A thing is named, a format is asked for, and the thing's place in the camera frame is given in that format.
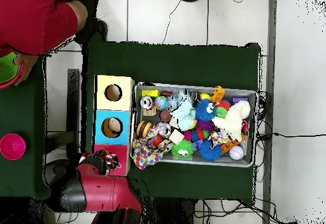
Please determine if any dark grey stand foot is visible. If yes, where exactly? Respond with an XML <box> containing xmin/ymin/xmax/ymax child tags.
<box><xmin>43</xmin><ymin>158</ymin><xmax>75</xmax><ymax>184</ymax></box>

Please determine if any black flat panel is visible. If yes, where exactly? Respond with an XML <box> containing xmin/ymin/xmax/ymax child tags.
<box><xmin>66</xmin><ymin>68</ymin><xmax>81</xmax><ymax>160</ymax></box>

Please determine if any cream waffle cloth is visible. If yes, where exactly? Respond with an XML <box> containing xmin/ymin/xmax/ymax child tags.
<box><xmin>211</xmin><ymin>100</ymin><xmax>252</xmax><ymax>143</ymax></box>

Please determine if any small globe ball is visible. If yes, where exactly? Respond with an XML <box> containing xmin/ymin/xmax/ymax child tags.
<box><xmin>154</xmin><ymin>95</ymin><xmax>169</xmax><ymax>111</ymax></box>

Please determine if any green spiky ball with eyes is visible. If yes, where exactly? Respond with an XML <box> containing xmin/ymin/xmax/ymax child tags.
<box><xmin>171</xmin><ymin>139</ymin><xmax>195</xmax><ymax>160</ymax></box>

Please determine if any blue spiky rubber ball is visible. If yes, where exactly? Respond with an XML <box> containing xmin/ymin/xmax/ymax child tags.
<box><xmin>198</xmin><ymin>139</ymin><xmax>223</xmax><ymax>162</ymax></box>
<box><xmin>194</xmin><ymin>99</ymin><xmax>218</xmax><ymax>122</ymax></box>

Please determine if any polka-dot fabric cloth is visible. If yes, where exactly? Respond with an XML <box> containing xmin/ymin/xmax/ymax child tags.
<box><xmin>132</xmin><ymin>127</ymin><xmax>166</xmax><ymax>171</ymax></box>

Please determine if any person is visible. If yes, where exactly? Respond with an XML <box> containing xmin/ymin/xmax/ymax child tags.
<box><xmin>0</xmin><ymin>0</ymin><xmax>109</xmax><ymax>57</ymax></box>

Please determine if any green plastic bowl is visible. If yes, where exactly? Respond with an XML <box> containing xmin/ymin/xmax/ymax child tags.
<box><xmin>0</xmin><ymin>52</ymin><xmax>21</xmax><ymax>83</ymax></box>

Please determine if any white baseball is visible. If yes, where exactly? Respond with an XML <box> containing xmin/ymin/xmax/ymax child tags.
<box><xmin>229</xmin><ymin>145</ymin><xmax>245</xmax><ymax>161</ymax></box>

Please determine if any pink plastic cup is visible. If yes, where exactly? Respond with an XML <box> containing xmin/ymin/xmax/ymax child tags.
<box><xmin>0</xmin><ymin>132</ymin><xmax>27</xmax><ymax>160</ymax></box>

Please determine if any dark green table cloth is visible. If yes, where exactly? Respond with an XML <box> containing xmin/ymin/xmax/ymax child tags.
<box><xmin>80</xmin><ymin>31</ymin><xmax>262</xmax><ymax>201</ymax></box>
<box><xmin>0</xmin><ymin>52</ymin><xmax>58</xmax><ymax>199</ymax></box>

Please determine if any shallow wire mesh bin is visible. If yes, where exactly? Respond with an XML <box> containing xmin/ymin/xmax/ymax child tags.
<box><xmin>129</xmin><ymin>82</ymin><xmax>259</xmax><ymax>168</ymax></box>

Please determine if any orange tiger plush toy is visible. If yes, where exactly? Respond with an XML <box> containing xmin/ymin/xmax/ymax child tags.
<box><xmin>101</xmin><ymin>149</ymin><xmax>123</xmax><ymax>171</ymax></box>

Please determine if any black cable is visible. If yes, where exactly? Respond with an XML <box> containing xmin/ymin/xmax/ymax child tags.
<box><xmin>257</xmin><ymin>131</ymin><xmax>326</xmax><ymax>142</ymax></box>

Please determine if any person's hand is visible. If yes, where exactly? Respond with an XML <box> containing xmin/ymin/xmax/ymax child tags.
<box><xmin>13</xmin><ymin>53</ymin><xmax>39</xmax><ymax>87</ymax></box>

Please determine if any mint green waffle cloth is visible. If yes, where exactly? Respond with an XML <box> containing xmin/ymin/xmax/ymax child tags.
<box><xmin>169</xmin><ymin>91</ymin><xmax>197</xmax><ymax>131</ymax></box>

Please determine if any wooden toy hamburger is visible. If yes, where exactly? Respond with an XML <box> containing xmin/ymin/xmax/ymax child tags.
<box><xmin>136</xmin><ymin>120</ymin><xmax>153</xmax><ymax>139</ymax></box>

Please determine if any wooden box with three holes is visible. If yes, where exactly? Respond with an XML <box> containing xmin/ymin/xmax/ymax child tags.
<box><xmin>90</xmin><ymin>74</ymin><xmax>135</xmax><ymax>179</ymax></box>

